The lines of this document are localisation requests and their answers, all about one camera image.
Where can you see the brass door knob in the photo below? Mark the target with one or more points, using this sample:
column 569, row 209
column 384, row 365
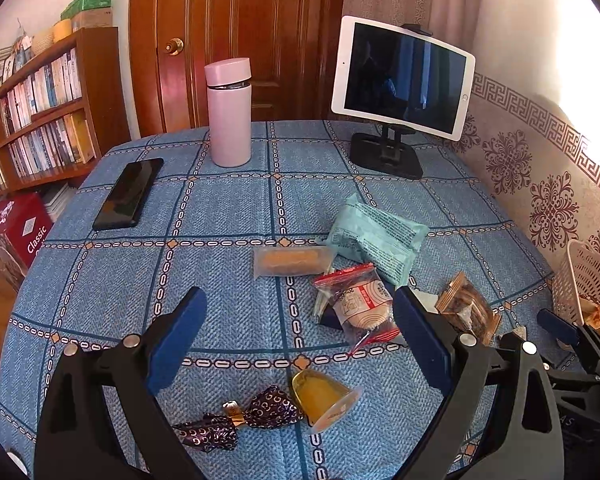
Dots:
column 175, row 46

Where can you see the blue checkered tablecloth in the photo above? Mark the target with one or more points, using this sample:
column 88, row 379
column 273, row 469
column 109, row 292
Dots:
column 230, row 210

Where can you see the white plastic basket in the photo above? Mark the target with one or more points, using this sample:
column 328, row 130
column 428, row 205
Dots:
column 587, row 272

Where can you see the green cardboard box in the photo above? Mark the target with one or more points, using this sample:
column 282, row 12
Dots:
column 90, row 2

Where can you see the pile of loose books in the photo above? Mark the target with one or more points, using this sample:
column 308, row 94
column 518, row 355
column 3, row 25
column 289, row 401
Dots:
column 7, row 62

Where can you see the black tablet stand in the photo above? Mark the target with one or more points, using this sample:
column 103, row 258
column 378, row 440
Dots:
column 386, row 157

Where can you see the short row of books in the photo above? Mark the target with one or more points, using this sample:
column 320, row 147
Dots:
column 52, row 145

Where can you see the plain brown cardboard box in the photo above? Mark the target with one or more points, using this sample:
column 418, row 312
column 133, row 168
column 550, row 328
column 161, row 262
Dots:
column 94, row 19

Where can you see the red box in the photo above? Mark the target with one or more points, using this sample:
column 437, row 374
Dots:
column 17, row 227

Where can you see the white tablet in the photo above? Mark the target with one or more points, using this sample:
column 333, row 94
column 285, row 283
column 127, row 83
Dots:
column 402, row 77

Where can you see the mint green packet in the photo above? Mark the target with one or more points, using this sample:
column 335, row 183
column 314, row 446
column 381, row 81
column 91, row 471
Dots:
column 375, row 235

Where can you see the wooden bookshelf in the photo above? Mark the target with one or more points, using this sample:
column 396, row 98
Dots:
column 102, row 85

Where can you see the black smartphone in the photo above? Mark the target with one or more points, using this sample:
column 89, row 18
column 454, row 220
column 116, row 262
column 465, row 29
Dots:
column 128, row 194

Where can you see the brown snack packet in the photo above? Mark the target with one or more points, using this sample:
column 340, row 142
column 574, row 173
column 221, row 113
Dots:
column 467, row 305

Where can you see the pink thermos bottle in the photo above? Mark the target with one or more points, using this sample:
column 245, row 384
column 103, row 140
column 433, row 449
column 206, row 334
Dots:
column 228, row 115

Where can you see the golden snack packet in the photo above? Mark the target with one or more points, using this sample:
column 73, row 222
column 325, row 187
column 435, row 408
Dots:
column 599, row 315

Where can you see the purple patterned candy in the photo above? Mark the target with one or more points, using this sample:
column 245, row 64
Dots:
column 260, row 407

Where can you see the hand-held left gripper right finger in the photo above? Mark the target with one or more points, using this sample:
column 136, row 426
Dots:
column 420, row 342

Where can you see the long row of books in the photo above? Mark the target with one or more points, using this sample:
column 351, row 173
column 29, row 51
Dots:
column 45, row 87

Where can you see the yellow jelly cup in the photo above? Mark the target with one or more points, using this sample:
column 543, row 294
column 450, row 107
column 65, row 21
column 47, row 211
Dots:
column 322, row 395

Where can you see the red trimmed clear snack packet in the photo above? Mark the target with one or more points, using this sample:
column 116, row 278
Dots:
column 360, row 305

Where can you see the yellow roll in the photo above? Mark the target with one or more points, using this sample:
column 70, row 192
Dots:
column 63, row 30

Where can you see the brown wooden door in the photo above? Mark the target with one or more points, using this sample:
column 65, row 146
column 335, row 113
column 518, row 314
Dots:
column 260, row 35

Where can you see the clear wrapped biscuit bar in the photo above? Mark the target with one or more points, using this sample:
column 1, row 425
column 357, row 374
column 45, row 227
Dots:
column 290, row 260

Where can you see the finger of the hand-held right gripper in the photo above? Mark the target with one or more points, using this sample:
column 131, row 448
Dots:
column 556, row 323

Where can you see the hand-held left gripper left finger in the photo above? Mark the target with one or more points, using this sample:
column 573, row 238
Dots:
column 177, row 342

